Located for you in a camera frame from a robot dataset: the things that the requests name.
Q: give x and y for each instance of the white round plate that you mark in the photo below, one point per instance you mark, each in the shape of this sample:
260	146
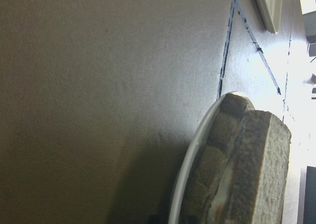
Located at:
198	141

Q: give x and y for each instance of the long blue tape strip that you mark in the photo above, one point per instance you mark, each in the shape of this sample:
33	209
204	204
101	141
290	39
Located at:
257	46

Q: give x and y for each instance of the crossing blue tape strip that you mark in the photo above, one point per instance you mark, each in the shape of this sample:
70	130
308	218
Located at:
226	48

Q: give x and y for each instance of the cream serving tray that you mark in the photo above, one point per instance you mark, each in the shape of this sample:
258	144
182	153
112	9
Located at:
271	14

